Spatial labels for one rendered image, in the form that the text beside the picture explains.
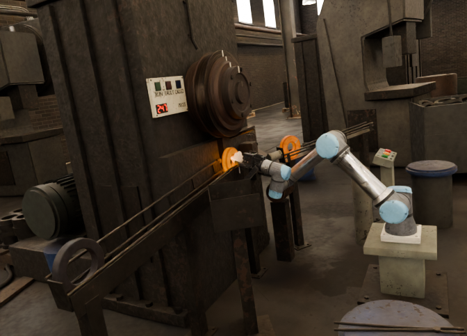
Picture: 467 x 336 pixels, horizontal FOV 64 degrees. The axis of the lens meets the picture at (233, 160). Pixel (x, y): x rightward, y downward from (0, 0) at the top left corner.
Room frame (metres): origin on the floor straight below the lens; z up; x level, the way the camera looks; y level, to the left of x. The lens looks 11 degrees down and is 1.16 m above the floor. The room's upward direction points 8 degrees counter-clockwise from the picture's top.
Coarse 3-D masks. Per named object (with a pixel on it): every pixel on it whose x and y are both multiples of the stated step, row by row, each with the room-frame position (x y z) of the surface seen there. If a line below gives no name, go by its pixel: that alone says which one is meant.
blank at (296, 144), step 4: (288, 136) 2.45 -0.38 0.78; (292, 136) 2.47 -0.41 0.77; (284, 140) 2.43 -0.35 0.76; (288, 140) 2.45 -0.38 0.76; (292, 140) 2.46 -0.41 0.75; (296, 140) 2.48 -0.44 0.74; (280, 144) 2.45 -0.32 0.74; (284, 144) 2.43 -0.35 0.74; (292, 144) 2.50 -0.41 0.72; (296, 144) 2.48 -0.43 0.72; (284, 148) 2.43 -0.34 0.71; (296, 148) 2.48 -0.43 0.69; (284, 152) 2.43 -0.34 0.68; (296, 152) 2.47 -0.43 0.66; (284, 156) 2.44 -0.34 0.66; (296, 156) 2.47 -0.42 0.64
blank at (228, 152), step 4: (228, 148) 2.11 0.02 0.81; (232, 148) 2.12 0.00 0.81; (224, 152) 2.08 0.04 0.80; (228, 152) 2.07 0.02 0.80; (232, 152) 2.11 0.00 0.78; (224, 156) 2.06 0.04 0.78; (228, 156) 2.07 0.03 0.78; (232, 156) 2.14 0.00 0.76; (224, 160) 2.05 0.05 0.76; (228, 160) 2.06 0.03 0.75; (224, 164) 2.05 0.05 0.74; (228, 164) 2.06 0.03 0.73; (232, 164) 2.14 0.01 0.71; (224, 168) 2.06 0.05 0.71; (228, 168) 2.05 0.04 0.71
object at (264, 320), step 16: (208, 192) 1.58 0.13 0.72; (224, 192) 1.71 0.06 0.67; (240, 192) 1.71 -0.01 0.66; (224, 208) 1.45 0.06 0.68; (240, 208) 1.45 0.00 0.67; (256, 208) 1.46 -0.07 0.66; (224, 224) 1.45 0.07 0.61; (240, 224) 1.45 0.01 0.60; (256, 224) 1.46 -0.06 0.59; (240, 240) 1.57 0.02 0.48; (240, 256) 1.57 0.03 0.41; (240, 272) 1.57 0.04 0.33; (240, 288) 1.57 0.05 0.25; (240, 320) 1.69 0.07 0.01; (256, 320) 1.58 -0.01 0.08
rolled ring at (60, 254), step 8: (72, 240) 1.18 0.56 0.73; (80, 240) 1.18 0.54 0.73; (88, 240) 1.21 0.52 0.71; (64, 248) 1.14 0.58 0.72; (72, 248) 1.15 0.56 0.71; (80, 248) 1.18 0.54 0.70; (88, 248) 1.21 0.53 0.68; (96, 248) 1.23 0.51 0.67; (56, 256) 1.13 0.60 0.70; (64, 256) 1.13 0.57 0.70; (96, 256) 1.23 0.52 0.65; (56, 264) 1.11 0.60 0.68; (64, 264) 1.12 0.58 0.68; (96, 264) 1.22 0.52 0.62; (56, 272) 1.10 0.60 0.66; (64, 272) 1.11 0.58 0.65; (56, 280) 1.10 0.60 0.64; (64, 280) 1.11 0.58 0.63; (72, 288) 1.13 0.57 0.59; (80, 288) 1.15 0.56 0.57
